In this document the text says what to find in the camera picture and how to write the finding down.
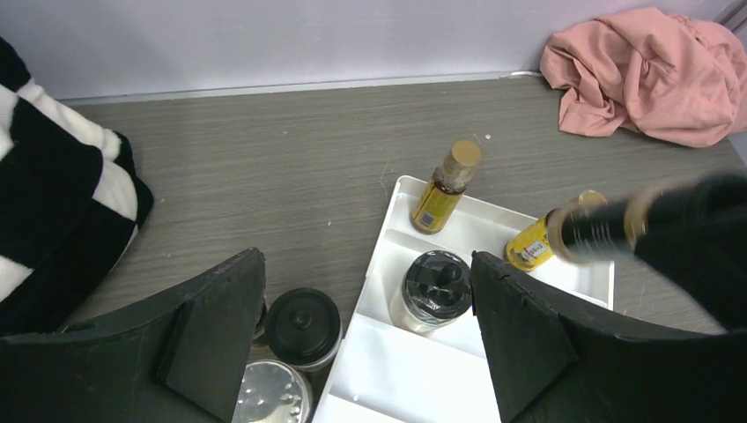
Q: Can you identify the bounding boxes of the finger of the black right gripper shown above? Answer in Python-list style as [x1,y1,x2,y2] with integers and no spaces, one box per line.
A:
[634,172,746,330]

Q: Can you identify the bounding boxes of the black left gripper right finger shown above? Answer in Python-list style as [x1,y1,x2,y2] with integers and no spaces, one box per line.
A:
[470,251,746,422]

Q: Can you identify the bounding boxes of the small black-cap spice bottle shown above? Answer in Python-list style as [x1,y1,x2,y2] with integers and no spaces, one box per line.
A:
[547,194,655,264]

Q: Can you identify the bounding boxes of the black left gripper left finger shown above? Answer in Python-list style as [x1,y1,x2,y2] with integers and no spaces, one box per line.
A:
[1,248,266,422]

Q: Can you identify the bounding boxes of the yellow-label sauce bottle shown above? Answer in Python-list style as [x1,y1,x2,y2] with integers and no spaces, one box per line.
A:
[504,189,608,274]

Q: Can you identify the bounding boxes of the pink cloth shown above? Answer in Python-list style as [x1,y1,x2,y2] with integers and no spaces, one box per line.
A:
[540,7,746,148]

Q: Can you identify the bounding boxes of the taped black-lid grinder jar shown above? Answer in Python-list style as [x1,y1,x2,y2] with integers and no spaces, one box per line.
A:
[388,250,472,336]

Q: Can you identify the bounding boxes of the black white checkered blanket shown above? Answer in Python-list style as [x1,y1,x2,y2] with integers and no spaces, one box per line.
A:
[1,41,154,336]

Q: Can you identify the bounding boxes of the blue-label shaker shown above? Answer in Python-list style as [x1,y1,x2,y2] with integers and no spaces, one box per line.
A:
[233,360,314,423]

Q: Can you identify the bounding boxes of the white divided plastic tray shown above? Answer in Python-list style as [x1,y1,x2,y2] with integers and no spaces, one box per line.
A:
[310,174,617,423]

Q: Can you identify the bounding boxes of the black-lid knob grinder jar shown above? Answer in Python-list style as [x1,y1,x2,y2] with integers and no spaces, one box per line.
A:
[264,287,344,373]

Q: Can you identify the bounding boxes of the gold-cap yellow sauce bottle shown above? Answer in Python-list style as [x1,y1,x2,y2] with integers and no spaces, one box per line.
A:
[410,139,482,234]

